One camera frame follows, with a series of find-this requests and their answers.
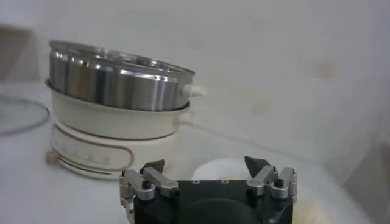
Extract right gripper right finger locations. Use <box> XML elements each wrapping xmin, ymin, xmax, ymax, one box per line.
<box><xmin>244</xmin><ymin>156</ymin><xmax>298</xmax><ymax>201</ymax></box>

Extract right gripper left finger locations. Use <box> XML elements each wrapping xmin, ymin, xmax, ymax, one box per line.
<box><xmin>119</xmin><ymin>159</ymin><xmax>180</xmax><ymax>208</ymax></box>

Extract white steamed baozi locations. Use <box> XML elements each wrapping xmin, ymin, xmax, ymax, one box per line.
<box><xmin>191</xmin><ymin>158</ymin><xmax>254</xmax><ymax>181</ymax></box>

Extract glass lid with cream handle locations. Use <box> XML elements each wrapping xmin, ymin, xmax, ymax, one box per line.
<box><xmin>0</xmin><ymin>93</ymin><xmax>51</xmax><ymax>137</ymax></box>

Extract stainless steel steamer basket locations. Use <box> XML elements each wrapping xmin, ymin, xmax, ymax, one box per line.
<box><xmin>48</xmin><ymin>39</ymin><xmax>208</xmax><ymax>112</ymax></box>

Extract cream electric cooker pot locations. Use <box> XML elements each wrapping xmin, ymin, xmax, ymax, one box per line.
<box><xmin>44</xmin><ymin>78</ymin><xmax>196</xmax><ymax>181</ymax></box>

